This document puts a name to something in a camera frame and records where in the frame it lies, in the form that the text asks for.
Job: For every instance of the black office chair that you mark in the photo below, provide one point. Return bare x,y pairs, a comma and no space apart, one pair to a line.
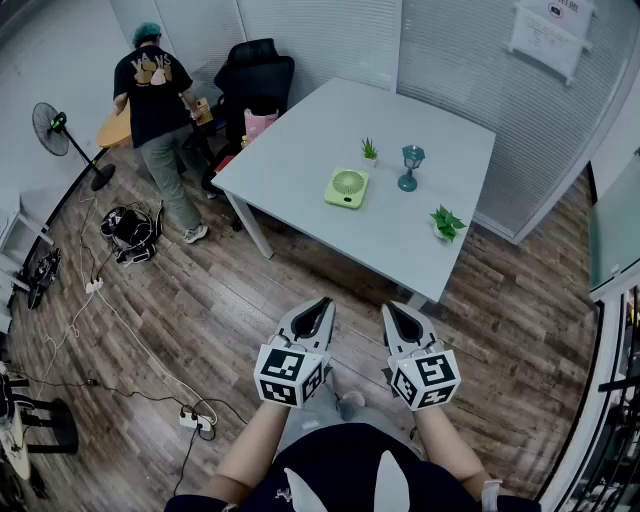
255,75

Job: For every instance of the white wrist band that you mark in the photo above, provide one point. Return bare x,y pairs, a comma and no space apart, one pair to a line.
492,495

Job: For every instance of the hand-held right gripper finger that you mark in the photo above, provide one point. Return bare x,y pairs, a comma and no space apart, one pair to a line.
390,335
426,334

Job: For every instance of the dark shirt with white print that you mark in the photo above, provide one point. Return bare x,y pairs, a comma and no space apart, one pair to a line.
350,470

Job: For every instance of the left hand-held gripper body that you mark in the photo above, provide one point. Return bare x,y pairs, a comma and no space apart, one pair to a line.
280,372

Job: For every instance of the grey trousers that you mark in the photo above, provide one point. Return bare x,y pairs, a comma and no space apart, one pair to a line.
310,425

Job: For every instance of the teal lantern table lamp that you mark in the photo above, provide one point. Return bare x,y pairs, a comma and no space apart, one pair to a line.
410,167

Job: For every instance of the white shelf frame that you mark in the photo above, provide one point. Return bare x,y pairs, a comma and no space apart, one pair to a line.
20,235

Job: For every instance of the person's left forearm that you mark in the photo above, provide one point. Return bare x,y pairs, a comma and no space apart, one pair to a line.
255,445

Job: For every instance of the black metal railing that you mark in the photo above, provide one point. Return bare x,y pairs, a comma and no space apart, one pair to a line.
615,390

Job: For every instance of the yellow bottle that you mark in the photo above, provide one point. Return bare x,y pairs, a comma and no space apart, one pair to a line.
244,142

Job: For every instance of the white power strip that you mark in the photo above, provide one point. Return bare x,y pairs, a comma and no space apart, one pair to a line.
195,419
94,285

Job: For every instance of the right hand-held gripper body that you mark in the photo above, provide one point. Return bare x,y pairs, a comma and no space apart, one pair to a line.
425,375

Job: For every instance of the black standing floor fan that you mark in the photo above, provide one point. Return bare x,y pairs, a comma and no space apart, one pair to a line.
52,130

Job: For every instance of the leafy plant in round pot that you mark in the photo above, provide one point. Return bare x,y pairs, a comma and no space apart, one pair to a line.
446,222

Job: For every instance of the person's right forearm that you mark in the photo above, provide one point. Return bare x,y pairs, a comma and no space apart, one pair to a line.
445,445

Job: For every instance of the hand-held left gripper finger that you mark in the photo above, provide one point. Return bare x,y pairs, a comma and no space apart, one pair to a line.
330,327
287,320

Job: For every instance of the orange box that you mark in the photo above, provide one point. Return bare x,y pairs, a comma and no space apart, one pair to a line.
203,112

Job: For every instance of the white table leg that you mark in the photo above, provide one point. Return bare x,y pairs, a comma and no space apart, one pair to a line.
419,301
252,227

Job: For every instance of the grey shoe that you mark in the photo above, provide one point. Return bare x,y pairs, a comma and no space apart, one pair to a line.
351,404

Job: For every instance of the spiky plant in square pot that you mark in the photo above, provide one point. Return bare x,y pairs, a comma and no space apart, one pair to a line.
369,152

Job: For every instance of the pink bag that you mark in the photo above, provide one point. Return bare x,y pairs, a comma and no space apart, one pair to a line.
260,125

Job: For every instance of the green small desk fan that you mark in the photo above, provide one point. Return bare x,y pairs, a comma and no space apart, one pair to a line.
347,187

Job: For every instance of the round wooden table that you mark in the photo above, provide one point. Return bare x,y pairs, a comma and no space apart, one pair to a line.
112,132

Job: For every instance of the white wall notice holder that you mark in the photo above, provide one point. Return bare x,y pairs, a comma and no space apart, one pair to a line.
547,35

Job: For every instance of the black gear pile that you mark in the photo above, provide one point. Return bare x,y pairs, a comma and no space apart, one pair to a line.
44,275

